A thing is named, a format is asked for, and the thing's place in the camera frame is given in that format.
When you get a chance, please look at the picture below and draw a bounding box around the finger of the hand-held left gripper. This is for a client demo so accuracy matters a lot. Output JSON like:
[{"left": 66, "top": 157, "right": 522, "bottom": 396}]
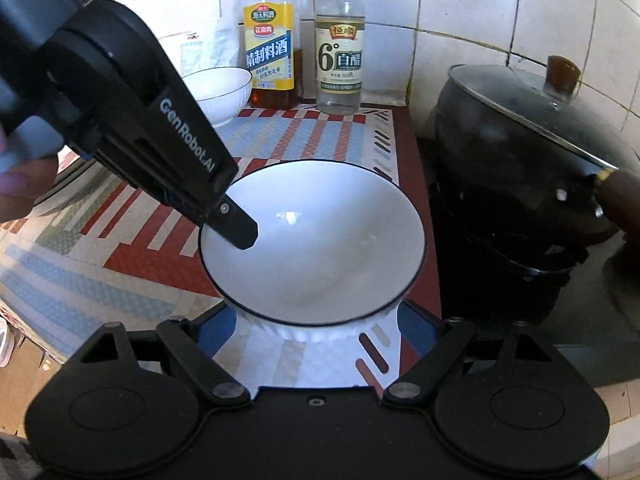
[{"left": 207, "top": 199, "right": 259, "bottom": 251}]

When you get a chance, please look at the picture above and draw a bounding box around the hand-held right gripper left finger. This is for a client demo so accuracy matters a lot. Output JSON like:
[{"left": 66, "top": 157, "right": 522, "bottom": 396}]
[{"left": 60, "top": 302, "right": 250, "bottom": 405}]

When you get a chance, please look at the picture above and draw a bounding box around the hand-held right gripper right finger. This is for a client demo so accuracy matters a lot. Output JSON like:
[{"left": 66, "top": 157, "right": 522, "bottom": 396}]
[{"left": 384, "top": 300, "right": 568, "bottom": 403}]

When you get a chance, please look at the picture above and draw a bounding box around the white ribbed bowl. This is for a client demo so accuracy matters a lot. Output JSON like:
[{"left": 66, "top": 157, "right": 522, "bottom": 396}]
[
  {"left": 198, "top": 160, "right": 427, "bottom": 343},
  {"left": 181, "top": 66, "right": 253, "bottom": 128}
]

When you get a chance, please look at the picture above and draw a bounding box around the person's left hand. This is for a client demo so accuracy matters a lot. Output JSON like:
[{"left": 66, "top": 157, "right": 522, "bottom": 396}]
[{"left": 0, "top": 157, "right": 58, "bottom": 223}]

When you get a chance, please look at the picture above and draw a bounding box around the black gas stove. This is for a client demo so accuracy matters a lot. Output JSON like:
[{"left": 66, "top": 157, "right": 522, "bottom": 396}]
[{"left": 425, "top": 180, "right": 640, "bottom": 346}]

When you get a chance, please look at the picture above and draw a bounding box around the striped tablecloth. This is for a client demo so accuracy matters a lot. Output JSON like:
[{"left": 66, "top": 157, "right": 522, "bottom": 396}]
[{"left": 0, "top": 102, "right": 443, "bottom": 396}]

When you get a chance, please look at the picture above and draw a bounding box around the clear plastic bag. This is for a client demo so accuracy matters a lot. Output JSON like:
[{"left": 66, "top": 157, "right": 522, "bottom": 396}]
[{"left": 202, "top": 12, "right": 248, "bottom": 71}]

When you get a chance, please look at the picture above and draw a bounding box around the yellow label cooking wine bottle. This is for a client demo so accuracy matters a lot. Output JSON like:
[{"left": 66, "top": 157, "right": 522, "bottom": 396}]
[{"left": 242, "top": 0, "right": 301, "bottom": 110}]

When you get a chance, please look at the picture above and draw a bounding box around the black wok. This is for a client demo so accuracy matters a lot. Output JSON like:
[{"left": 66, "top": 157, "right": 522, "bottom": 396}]
[{"left": 434, "top": 62, "right": 640, "bottom": 271}]

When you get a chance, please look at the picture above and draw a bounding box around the yellow cap vinegar bottle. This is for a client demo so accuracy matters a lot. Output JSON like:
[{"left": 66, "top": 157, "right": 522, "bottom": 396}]
[{"left": 314, "top": 0, "right": 366, "bottom": 115}]

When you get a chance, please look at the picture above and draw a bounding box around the glass wok lid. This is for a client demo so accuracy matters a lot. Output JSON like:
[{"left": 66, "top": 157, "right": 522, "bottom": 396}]
[{"left": 447, "top": 55, "right": 621, "bottom": 171}]

